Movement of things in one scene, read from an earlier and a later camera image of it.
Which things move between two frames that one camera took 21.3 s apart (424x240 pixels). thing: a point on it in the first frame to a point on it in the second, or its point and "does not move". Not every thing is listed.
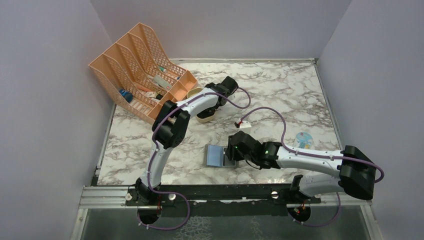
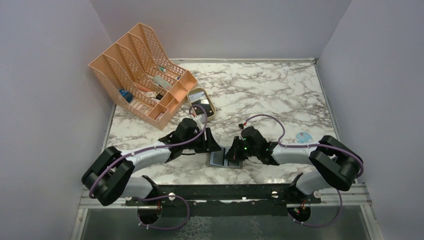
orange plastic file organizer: [137, 74] does not move
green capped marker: [162, 69] does not move
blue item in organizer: [128, 95] does not move
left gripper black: [210, 108] to [210, 145]
